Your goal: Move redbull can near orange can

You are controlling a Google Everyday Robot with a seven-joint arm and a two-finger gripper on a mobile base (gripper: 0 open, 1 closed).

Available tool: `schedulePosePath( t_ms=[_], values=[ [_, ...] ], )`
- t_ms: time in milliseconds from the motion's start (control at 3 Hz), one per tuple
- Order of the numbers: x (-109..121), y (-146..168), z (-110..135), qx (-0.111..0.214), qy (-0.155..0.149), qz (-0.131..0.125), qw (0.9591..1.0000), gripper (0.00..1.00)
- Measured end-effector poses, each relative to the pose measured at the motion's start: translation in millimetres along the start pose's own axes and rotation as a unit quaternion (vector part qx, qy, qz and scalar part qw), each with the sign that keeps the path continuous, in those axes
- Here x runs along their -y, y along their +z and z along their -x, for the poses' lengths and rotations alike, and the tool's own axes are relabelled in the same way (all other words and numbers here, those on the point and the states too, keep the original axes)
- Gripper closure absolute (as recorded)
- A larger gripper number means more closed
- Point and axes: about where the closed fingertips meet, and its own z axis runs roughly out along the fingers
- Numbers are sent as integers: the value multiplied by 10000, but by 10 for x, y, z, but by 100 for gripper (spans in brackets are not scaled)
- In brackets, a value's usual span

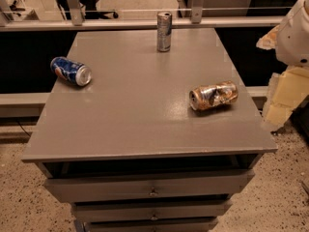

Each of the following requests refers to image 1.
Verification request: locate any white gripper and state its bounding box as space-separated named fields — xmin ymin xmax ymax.
xmin=256 ymin=0 xmax=309 ymax=131

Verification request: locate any silver redbull can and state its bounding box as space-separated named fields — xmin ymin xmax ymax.
xmin=157 ymin=12 xmax=172 ymax=52

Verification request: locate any orange crushed can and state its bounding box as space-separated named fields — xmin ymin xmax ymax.
xmin=189 ymin=81 xmax=239 ymax=111

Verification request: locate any blue pepsi can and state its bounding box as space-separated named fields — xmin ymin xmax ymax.
xmin=50 ymin=57 xmax=92 ymax=87

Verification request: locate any top grey drawer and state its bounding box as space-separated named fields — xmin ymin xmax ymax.
xmin=44 ymin=169 xmax=254 ymax=203

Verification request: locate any grey drawer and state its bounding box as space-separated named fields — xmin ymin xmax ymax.
xmin=72 ymin=199 xmax=232 ymax=222
xmin=87 ymin=217 xmax=217 ymax=232
xmin=44 ymin=169 xmax=254 ymax=203

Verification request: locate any grey drawer cabinet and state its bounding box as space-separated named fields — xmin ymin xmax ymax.
xmin=20 ymin=27 xmax=279 ymax=232

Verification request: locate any grey metal railing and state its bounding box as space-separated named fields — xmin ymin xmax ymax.
xmin=1 ymin=0 xmax=296 ymax=32

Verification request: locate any middle grey drawer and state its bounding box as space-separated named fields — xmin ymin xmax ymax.
xmin=72 ymin=199 xmax=232 ymax=222

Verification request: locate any bottom grey drawer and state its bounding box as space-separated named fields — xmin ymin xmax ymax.
xmin=87 ymin=217 xmax=217 ymax=232

